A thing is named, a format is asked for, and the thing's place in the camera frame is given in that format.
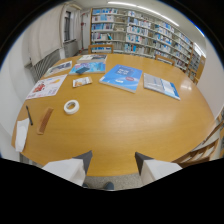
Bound brown wooden comb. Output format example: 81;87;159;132
36;106;55;136

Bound wooden chair with slats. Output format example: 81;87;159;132
171;119;224;169

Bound white folded tissue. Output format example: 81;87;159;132
14;117;31;153

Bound white tape roll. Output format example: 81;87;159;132
63;99;81;116

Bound black pen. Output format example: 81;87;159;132
25;105;34;127

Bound grey and blue booklet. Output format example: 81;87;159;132
143;72;182;101

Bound white leaflet with red print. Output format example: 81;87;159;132
25;73;68;101

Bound small orange white card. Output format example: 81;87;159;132
72;76;93;89

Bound blue book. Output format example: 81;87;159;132
98;64;144;94

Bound dark phone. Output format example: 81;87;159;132
75;66;91;75

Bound grey magazine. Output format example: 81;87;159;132
44;60;73;78

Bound light blue magazine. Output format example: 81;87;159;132
68;61;107;76

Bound white radiator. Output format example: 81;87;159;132
25;48;62;84

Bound wooden chair with backrest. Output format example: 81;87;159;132
87;43;115;55
154;54;176;67

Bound wooden side shelf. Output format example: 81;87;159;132
186;43;207;84

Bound stack of books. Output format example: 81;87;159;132
76;53;109;65

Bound large white bookshelf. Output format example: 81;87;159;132
89;7;195;72

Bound white curtain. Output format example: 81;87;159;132
27;3;68;66

